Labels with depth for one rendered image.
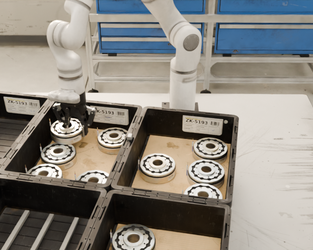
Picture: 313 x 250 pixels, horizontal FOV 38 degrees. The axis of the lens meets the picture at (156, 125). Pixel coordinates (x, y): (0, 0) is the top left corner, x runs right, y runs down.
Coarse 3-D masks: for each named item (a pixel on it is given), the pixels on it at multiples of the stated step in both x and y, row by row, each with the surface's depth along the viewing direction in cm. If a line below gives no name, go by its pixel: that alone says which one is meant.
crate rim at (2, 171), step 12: (48, 108) 146; (36, 120) 138; (132, 132) 133; (24, 144) 129; (12, 156) 125; (120, 156) 123; (0, 168) 119; (48, 180) 115; (60, 180) 115; (72, 180) 115; (108, 180) 115
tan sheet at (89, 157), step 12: (96, 132) 150; (72, 144) 145; (84, 144) 145; (96, 144) 145; (84, 156) 140; (96, 156) 140; (108, 156) 140; (72, 168) 135; (84, 168) 135; (96, 168) 135; (108, 168) 135
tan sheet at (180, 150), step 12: (156, 144) 145; (168, 144) 145; (180, 144) 145; (228, 144) 145; (144, 156) 140; (180, 156) 140; (192, 156) 140; (228, 156) 140; (180, 168) 135; (228, 168) 135; (144, 180) 130; (180, 180) 130; (180, 192) 126
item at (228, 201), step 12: (144, 108) 144; (156, 108) 144; (168, 108) 144; (132, 144) 128; (120, 168) 119; (228, 180) 115; (144, 192) 111; (156, 192) 111; (168, 192) 111; (228, 192) 111; (228, 204) 109
